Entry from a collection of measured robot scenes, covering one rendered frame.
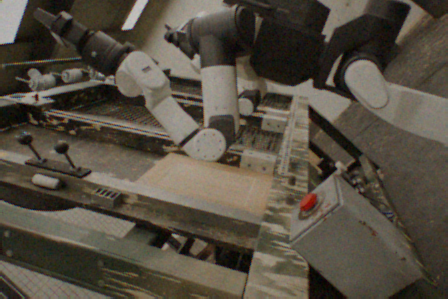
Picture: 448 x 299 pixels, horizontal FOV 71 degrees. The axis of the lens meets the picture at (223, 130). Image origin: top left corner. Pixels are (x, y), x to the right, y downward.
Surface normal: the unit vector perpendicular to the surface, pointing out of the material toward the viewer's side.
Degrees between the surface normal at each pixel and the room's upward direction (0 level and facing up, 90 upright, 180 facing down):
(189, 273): 57
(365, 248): 90
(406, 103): 111
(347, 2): 90
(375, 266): 90
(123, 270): 90
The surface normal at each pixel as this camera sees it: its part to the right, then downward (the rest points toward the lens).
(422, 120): -0.25, 0.27
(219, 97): -0.02, 0.03
